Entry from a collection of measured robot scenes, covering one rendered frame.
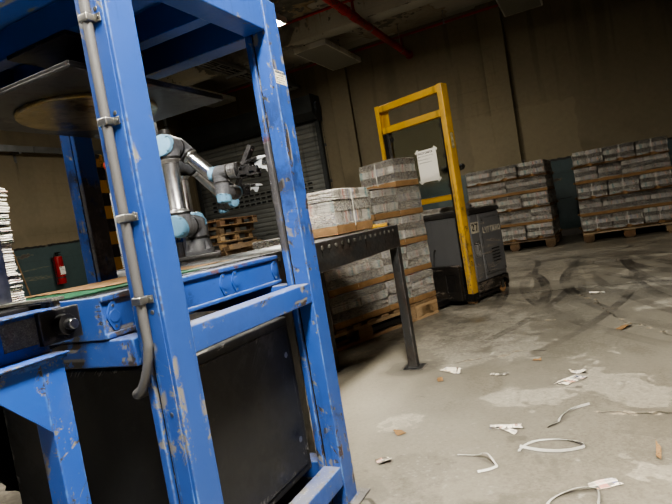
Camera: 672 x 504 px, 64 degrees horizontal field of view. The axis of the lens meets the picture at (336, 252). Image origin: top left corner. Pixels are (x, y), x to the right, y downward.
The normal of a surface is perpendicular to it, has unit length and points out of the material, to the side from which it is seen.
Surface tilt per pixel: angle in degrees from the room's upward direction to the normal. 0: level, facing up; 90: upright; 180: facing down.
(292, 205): 90
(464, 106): 90
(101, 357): 90
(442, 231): 90
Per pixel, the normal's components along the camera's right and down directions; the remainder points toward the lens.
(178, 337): 0.89, -0.13
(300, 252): -0.43, 0.12
